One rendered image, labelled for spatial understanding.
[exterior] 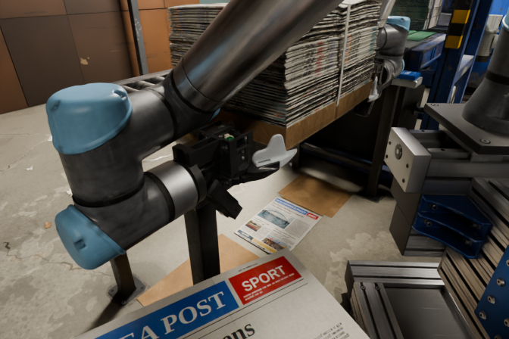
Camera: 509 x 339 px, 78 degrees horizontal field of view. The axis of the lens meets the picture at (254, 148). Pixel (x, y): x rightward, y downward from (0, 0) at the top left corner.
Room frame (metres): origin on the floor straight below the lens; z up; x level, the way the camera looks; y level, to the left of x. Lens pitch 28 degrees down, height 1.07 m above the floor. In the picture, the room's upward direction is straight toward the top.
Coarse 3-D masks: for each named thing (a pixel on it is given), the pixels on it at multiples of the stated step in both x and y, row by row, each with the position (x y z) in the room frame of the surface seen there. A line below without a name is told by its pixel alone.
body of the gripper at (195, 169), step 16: (224, 128) 0.45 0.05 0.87; (192, 144) 0.39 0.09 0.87; (208, 144) 0.39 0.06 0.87; (224, 144) 0.40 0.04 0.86; (240, 144) 0.43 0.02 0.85; (176, 160) 0.37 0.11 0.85; (192, 160) 0.36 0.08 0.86; (208, 160) 0.38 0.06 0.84; (224, 160) 0.40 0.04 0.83; (240, 160) 0.43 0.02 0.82; (208, 176) 0.38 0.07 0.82; (224, 176) 0.40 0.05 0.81
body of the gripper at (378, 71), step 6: (378, 60) 0.93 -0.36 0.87; (384, 60) 0.93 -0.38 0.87; (378, 66) 0.84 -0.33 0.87; (384, 66) 0.93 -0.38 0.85; (378, 72) 0.85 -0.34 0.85; (384, 72) 0.92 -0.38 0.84; (372, 78) 0.84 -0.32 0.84; (378, 78) 0.87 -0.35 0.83; (384, 78) 0.92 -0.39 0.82; (372, 84) 0.84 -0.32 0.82; (378, 84) 0.87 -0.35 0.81
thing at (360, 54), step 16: (352, 0) 0.69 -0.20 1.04; (368, 0) 0.70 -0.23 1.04; (352, 16) 0.65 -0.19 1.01; (368, 16) 0.71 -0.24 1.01; (352, 32) 0.66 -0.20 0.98; (368, 32) 0.72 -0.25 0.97; (352, 48) 0.66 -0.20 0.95; (368, 48) 0.72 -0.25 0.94; (352, 64) 0.66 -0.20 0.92; (368, 64) 0.73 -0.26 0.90; (352, 80) 0.67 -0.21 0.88; (368, 80) 0.75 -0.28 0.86
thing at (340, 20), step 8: (336, 8) 0.60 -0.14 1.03; (344, 8) 0.62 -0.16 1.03; (336, 16) 0.60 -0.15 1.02; (344, 16) 0.63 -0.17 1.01; (336, 24) 0.60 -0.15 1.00; (344, 24) 0.63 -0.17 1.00; (336, 32) 0.61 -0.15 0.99; (344, 32) 0.64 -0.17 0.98; (336, 40) 0.61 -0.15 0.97; (336, 48) 0.61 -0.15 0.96; (336, 56) 0.61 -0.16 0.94; (336, 64) 0.61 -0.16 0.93; (344, 64) 0.64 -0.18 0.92; (336, 72) 0.60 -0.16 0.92; (344, 72) 0.63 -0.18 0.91; (336, 80) 0.61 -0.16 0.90; (344, 80) 0.64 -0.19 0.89; (336, 88) 0.61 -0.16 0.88; (344, 88) 0.64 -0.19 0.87; (336, 96) 0.62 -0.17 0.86
